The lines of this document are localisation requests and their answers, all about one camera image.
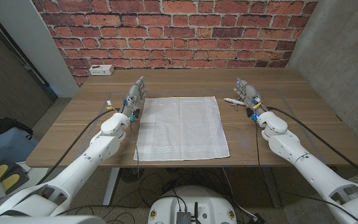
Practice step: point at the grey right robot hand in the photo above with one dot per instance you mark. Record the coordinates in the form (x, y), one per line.
(250, 93)

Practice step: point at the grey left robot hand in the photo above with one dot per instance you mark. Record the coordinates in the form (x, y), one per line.
(134, 98)

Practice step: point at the white handkerchief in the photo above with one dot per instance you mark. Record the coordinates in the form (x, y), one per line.
(182, 127)

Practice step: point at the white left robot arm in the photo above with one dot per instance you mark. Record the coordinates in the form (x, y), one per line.
(101, 149)

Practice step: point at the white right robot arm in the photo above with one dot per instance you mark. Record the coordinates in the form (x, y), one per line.
(291, 146)

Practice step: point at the white toy airplane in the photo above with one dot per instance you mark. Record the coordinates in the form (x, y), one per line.
(233, 101)

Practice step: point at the white power strip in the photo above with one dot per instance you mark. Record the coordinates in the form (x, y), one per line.
(101, 70)

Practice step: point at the black round fan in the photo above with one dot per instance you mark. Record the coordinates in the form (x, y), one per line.
(129, 175)

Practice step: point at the red brick printed backdrop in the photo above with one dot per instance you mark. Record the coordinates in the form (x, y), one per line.
(179, 31)

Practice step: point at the grey table leg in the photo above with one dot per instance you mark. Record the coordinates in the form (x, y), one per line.
(270, 186)

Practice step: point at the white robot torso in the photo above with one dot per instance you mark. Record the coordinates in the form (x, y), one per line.
(210, 202)

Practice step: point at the blue storage bin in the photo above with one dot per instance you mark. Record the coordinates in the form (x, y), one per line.
(5, 147)

